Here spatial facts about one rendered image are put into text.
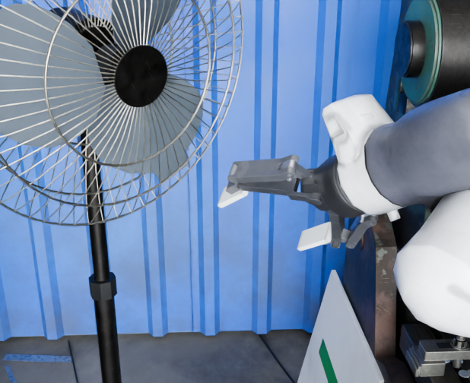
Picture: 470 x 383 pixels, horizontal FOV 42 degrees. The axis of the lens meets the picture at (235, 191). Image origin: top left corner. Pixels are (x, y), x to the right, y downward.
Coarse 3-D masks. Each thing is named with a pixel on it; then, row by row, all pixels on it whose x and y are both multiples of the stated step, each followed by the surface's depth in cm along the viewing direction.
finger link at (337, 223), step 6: (330, 210) 72; (330, 216) 74; (336, 216) 73; (336, 222) 75; (342, 222) 78; (336, 228) 77; (342, 228) 79; (336, 234) 79; (336, 240) 80; (336, 246) 80
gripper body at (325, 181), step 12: (312, 168) 70; (324, 168) 68; (336, 168) 66; (300, 180) 71; (312, 180) 69; (324, 180) 67; (336, 180) 66; (312, 192) 71; (324, 192) 67; (336, 192) 66; (312, 204) 74; (324, 204) 73; (336, 204) 67; (348, 204) 66; (348, 216) 68
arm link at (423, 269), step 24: (456, 192) 57; (432, 216) 57; (456, 216) 54; (432, 240) 52; (456, 240) 52; (408, 264) 53; (432, 264) 51; (456, 264) 50; (408, 288) 53; (432, 288) 51; (456, 288) 50; (432, 312) 53; (456, 312) 51
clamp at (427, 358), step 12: (456, 336) 119; (420, 348) 120; (432, 348) 118; (444, 348) 118; (456, 348) 118; (468, 348) 118; (408, 360) 122; (420, 360) 118; (432, 360) 118; (444, 360) 118; (456, 360) 120; (420, 372) 118; (432, 372) 118
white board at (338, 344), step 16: (336, 272) 180; (336, 288) 174; (336, 304) 172; (320, 320) 183; (336, 320) 169; (352, 320) 157; (320, 336) 181; (336, 336) 167; (352, 336) 155; (320, 352) 178; (336, 352) 165; (352, 352) 154; (368, 352) 144; (304, 368) 191; (320, 368) 176; (336, 368) 163; (352, 368) 152; (368, 368) 142
